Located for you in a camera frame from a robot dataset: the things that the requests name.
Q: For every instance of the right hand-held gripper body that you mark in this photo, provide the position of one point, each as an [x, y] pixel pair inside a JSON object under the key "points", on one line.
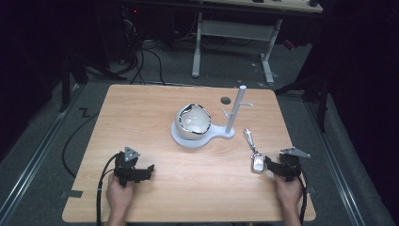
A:
{"points": [[292, 165]]}

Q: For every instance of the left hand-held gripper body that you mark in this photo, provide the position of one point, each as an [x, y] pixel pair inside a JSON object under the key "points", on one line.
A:
{"points": [[126, 166]]}

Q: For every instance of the person's right hand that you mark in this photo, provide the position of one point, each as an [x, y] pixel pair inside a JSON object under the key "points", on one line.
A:
{"points": [[289, 191]]}

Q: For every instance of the person's left hand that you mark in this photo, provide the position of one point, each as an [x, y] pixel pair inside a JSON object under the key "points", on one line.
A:
{"points": [[118, 194]]}

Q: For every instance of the black tape strip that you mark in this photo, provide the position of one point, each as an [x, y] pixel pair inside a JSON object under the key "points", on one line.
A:
{"points": [[74, 194]]}

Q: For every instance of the white stand with pole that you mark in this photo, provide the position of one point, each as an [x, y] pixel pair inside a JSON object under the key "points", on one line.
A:
{"points": [[216, 133]]}

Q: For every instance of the white round bowl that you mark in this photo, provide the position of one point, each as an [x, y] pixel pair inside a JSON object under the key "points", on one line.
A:
{"points": [[193, 121]]}

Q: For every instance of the black metal stand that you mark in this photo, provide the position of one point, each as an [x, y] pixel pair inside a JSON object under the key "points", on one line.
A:
{"points": [[66, 81], [316, 91]]}

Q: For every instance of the white-framed desk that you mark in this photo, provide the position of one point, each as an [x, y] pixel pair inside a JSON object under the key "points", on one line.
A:
{"points": [[235, 31]]}

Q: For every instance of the metal floor rail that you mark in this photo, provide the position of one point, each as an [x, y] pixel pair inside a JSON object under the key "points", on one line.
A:
{"points": [[332, 163], [37, 147]]}

